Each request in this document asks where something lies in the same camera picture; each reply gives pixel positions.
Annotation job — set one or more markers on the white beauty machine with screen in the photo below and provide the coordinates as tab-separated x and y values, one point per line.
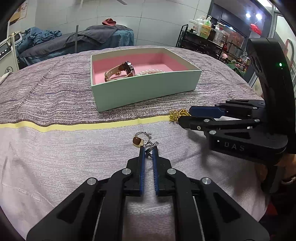
9	62

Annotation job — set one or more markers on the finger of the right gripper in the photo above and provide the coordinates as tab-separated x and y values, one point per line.
241	126
236	108

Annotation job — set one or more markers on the silver ring cluster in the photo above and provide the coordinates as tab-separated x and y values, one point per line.
143	139

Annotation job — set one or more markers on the blue massage bed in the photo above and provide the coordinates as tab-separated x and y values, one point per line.
39	45

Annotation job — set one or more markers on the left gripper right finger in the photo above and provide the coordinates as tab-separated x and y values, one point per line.
202	210

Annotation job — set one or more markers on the black metal cart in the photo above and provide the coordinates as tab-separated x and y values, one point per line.
191	41

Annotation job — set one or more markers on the green box pink lining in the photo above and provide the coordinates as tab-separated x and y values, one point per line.
159	72

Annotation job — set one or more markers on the green lotion bottle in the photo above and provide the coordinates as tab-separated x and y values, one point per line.
206	28

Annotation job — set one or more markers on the white pump bottle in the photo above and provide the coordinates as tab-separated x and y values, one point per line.
196	25

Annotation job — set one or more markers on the white arc floor lamp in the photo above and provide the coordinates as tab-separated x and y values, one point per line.
77	26

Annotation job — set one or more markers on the dark grey towel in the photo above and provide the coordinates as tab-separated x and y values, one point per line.
99	34

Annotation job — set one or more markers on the gold flower ornament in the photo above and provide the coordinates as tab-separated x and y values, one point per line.
174	114

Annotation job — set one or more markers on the beige strap wristwatch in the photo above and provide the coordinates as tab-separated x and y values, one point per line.
126	66

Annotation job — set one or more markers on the red cloth on bed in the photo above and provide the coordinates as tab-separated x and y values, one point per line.
109	22

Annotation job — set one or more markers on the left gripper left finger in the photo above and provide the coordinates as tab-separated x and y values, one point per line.
94	210

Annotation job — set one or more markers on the blue crumpled blanket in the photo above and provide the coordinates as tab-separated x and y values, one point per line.
34	36

